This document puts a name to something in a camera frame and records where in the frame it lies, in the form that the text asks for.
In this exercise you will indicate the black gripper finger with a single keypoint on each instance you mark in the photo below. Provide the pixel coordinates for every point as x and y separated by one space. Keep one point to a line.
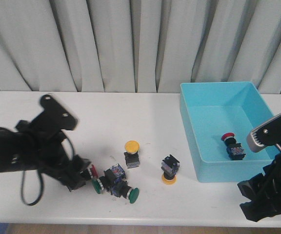
255 189
76 174
260 208

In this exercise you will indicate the red button switch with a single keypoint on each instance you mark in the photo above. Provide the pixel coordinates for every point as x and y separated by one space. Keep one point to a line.
234 149
90 173

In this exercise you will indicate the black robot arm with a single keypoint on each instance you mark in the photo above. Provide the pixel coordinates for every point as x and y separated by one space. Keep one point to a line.
18 152

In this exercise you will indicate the light blue plastic box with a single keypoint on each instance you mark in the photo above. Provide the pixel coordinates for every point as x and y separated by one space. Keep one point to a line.
217 118

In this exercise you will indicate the grey pleated curtain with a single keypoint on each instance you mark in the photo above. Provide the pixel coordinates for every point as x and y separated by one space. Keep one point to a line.
143 46

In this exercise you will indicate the green button switch left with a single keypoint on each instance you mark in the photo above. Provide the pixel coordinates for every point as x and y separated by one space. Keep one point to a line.
112 181

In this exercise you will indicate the green button switch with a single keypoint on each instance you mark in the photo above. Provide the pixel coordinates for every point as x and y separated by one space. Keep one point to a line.
124 190
112 181

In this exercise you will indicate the green button switch right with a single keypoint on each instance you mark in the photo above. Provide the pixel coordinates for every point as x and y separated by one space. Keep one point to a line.
124 190

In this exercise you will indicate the upside-down yellow button switch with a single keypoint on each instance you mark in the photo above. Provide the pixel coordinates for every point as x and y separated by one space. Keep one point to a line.
170 166

